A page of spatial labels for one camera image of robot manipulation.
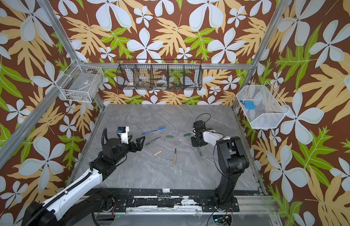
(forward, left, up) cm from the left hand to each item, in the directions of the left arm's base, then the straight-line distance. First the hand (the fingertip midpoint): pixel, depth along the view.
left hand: (139, 135), depth 80 cm
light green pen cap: (+13, -29, -20) cm, 37 cm away
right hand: (+7, -36, -20) cm, 42 cm away
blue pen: (+15, -1, -20) cm, 25 cm away
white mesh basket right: (+15, -73, +8) cm, 75 cm away
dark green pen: (+6, -3, -19) cm, 20 cm away
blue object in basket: (+19, -67, +7) cm, 70 cm away
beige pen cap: (-2, -10, -19) cm, 21 cm away
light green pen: (-1, -38, -18) cm, 42 cm away
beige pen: (-5, -21, -19) cm, 29 cm away
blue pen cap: (+19, -10, -20) cm, 29 cm away
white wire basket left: (+30, +39, +14) cm, 51 cm away
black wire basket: (+43, -10, +12) cm, 45 cm away
